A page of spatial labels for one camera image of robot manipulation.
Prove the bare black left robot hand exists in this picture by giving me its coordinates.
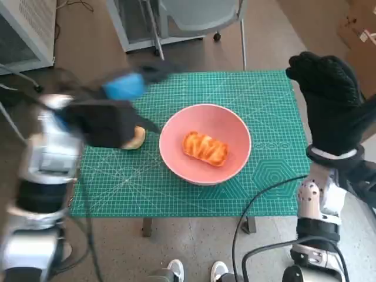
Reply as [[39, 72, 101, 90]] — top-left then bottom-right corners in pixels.
[[96, 64, 182, 135]]

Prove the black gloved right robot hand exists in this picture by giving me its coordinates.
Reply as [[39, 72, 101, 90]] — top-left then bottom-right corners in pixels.
[[286, 51, 376, 155]]

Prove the round toy bread bun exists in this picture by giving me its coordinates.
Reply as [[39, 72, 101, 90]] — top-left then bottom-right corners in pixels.
[[123, 126, 146, 150]]

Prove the pink bowl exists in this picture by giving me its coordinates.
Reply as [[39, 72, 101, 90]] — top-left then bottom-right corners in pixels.
[[159, 103, 253, 186]]

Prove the rectangular toy bread loaf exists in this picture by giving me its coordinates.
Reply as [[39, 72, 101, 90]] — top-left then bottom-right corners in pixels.
[[183, 131, 229, 167]]

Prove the white mesh cabinet on casters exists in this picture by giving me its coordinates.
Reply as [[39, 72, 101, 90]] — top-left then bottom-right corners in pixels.
[[105, 0, 205, 53]]

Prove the brown cardboard box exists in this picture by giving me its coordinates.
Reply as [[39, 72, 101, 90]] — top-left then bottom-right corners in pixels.
[[336, 0, 376, 98]]

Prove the green cutting mat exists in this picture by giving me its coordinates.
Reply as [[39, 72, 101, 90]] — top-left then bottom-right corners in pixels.
[[70, 70, 312, 218]]

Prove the grey chair with metal legs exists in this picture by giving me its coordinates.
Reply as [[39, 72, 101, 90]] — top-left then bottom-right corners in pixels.
[[145, 0, 247, 71]]

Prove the white perforated metal cabinet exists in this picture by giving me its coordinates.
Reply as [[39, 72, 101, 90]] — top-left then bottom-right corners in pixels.
[[0, 0, 57, 71]]

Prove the grey office chair base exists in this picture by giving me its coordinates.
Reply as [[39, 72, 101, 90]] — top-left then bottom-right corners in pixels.
[[0, 63, 43, 142]]

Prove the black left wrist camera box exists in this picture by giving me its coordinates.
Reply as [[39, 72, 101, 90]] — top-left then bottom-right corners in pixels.
[[63, 99, 140, 150]]

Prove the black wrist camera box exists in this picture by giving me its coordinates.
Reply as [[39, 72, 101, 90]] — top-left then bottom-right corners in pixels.
[[337, 160, 376, 209], [63, 99, 140, 150]]

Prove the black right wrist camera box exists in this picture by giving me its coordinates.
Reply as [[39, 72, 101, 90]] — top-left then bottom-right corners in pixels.
[[337, 160, 376, 209]]

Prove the looped black right arm cable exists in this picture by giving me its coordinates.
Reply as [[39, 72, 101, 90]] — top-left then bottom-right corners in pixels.
[[240, 236, 352, 282]]

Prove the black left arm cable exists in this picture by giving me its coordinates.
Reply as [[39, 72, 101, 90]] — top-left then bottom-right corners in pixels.
[[66, 216, 105, 282]]

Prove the long black right arm cable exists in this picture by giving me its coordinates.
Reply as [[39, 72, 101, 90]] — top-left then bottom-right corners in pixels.
[[231, 174, 308, 282]]

